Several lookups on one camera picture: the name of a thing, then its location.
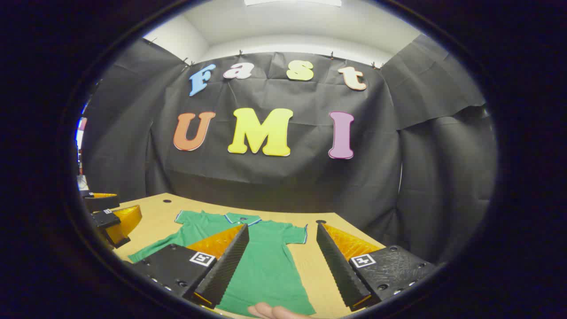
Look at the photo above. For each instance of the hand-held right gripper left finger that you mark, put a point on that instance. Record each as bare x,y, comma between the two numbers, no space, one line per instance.
223,270

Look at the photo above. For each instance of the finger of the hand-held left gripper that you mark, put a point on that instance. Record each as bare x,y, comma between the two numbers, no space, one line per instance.
101,203
122,221

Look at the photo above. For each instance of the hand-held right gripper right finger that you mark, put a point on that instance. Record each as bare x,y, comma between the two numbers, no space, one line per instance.
339,270

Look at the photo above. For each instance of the green T-shirt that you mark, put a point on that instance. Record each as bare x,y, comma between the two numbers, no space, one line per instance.
270,261

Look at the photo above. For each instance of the computer monitor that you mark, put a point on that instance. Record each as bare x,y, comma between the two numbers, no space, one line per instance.
80,133

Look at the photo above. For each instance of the ceiling light panel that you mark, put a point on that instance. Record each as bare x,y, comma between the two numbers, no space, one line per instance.
292,2

